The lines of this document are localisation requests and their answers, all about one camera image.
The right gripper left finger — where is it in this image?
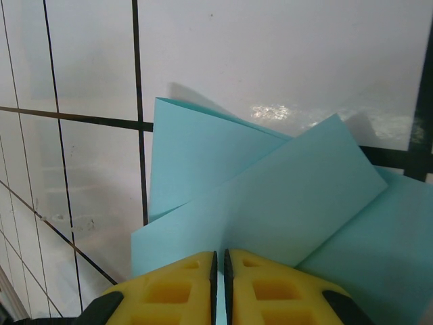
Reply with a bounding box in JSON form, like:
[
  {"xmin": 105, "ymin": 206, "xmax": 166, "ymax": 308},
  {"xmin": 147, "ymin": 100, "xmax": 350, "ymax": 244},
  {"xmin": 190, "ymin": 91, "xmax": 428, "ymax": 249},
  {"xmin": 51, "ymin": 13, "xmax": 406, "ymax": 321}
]
[{"xmin": 76, "ymin": 249, "xmax": 218, "ymax": 325}]

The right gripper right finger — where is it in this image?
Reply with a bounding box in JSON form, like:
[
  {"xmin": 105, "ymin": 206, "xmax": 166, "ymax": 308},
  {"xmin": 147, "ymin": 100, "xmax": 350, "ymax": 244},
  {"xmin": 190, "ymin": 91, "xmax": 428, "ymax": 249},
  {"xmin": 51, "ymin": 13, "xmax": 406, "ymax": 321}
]
[{"xmin": 223, "ymin": 248, "xmax": 363, "ymax": 325}]

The light blue cloth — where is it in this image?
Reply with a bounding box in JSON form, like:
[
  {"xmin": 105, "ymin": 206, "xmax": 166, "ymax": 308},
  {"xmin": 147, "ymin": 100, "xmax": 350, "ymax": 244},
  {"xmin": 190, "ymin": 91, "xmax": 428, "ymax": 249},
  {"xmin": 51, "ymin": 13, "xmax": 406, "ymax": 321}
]
[{"xmin": 130, "ymin": 96, "xmax": 433, "ymax": 325}]

